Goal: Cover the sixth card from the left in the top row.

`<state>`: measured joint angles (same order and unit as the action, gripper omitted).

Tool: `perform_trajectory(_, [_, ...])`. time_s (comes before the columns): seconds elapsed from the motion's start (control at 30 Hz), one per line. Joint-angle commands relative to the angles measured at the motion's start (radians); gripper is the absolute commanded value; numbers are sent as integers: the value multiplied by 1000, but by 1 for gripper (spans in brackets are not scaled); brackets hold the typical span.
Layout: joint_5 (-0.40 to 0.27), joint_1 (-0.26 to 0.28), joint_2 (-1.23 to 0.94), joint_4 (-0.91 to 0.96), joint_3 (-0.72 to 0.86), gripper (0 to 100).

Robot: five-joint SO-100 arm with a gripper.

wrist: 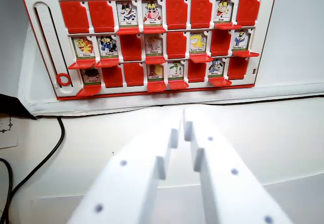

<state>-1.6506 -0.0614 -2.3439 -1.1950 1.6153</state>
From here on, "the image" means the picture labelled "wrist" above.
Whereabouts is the thick black cable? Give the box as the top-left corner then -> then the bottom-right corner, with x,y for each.
6,116 -> 66,224

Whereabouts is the white paper sheet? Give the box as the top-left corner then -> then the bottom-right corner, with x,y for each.
262,174 -> 324,224

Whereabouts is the red and white game board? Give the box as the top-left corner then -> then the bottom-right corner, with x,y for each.
17,0 -> 279,101

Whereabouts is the red board flap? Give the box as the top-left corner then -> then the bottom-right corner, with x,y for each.
190,0 -> 213,29

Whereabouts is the white printed paper card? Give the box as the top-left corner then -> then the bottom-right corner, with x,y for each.
0,116 -> 20,150

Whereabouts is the white foam base board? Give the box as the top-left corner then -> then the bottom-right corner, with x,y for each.
17,18 -> 324,117

